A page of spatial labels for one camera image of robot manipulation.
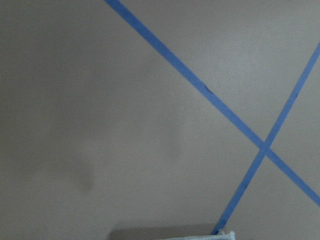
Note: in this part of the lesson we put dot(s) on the pink and grey towel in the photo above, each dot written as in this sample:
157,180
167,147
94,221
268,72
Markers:
219,236

